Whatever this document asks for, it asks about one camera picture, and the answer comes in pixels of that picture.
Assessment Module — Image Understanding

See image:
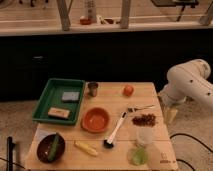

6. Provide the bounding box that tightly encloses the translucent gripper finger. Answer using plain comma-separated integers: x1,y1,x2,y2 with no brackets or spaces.
164,107,178,124

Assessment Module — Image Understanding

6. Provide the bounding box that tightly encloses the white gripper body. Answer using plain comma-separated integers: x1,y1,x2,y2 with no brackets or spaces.
158,87,186,108

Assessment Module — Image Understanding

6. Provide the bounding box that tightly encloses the red apple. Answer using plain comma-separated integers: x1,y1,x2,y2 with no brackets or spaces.
123,85,134,97

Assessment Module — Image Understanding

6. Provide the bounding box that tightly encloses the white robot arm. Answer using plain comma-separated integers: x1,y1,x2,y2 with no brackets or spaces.
159,59,213,124

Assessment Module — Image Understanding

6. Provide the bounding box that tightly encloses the red bowl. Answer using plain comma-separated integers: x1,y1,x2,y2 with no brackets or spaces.
81,107,110,133

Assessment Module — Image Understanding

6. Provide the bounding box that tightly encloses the dark brown bowl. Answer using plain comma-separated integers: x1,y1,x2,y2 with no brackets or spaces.
37,133,65,163

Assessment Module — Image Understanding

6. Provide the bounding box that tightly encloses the clear plastic cup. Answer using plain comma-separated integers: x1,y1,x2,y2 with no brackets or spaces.
137,127,154,146

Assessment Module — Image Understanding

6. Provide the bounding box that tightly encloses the metal fork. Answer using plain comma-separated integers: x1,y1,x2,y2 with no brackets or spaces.
127,105,155,113

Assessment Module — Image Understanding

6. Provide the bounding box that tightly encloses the green clear glass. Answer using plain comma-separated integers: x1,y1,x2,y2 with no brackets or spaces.
127,144,148,166

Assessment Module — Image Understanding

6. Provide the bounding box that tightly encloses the metal cup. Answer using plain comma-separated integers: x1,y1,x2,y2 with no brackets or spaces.
87,82,98,97

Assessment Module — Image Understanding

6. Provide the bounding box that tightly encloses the grey sponge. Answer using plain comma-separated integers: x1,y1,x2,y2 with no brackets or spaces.
62,92,79,102

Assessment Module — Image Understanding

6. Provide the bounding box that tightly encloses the brown wooden block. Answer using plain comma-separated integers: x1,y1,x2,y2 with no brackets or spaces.
48,107,70,119

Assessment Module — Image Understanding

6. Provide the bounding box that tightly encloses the red object on shelf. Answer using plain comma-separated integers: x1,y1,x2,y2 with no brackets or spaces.
80,18,92,25

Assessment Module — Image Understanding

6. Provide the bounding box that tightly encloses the green plastic tray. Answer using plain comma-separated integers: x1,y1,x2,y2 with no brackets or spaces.
32,78,85,125

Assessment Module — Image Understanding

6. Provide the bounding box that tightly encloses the green cucumber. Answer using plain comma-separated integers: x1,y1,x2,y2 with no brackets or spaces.
47,133,60,162

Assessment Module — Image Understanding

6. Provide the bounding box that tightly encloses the black stand left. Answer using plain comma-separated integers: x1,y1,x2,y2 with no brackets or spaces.
6,136,15,171

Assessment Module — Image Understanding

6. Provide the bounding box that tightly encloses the black cable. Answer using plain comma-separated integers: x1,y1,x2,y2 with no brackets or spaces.
169,132,213,171

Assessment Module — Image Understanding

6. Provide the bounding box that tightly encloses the white handled black brush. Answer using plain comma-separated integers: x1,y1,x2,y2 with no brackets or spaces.
103,112,126,149

